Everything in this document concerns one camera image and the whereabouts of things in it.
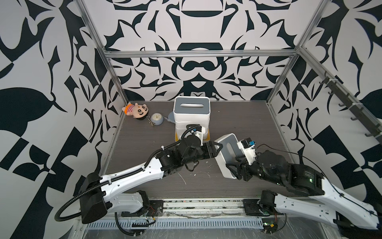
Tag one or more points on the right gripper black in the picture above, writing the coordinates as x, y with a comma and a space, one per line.
242, 167

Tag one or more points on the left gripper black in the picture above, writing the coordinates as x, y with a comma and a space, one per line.
207, 150

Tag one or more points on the grey top tissue box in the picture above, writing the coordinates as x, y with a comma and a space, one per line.
191, 110
230, 154

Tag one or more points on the yellow top tissue box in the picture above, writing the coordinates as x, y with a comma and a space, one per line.
207, 136

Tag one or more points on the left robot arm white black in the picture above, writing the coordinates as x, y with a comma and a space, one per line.
99, 194

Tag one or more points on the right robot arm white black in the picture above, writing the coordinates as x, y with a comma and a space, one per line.
329, 205

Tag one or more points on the blue glasses case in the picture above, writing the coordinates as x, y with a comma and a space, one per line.
170, 117

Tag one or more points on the blue round alarm clock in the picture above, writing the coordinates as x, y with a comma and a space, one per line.
157, 119

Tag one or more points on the gold key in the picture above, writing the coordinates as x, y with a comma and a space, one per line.
150, 121

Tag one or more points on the cartoon boy plush toy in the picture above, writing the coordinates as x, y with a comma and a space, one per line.
136, 110

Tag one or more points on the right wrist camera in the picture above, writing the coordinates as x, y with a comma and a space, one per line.
248, 147

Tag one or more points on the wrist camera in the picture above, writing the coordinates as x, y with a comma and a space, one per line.
198, 131
248, 147

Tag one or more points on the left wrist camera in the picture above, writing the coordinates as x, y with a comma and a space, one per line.
198, 131

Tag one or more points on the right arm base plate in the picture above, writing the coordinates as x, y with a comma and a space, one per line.
259, 207

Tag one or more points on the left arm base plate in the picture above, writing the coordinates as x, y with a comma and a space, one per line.
152, 209

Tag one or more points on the white slotted cable duct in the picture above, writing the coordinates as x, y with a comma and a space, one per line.
181, 223

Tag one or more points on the black wall hook rack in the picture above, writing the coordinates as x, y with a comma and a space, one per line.
349, 102

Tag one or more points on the aluminium frame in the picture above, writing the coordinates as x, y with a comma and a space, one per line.
269, 51

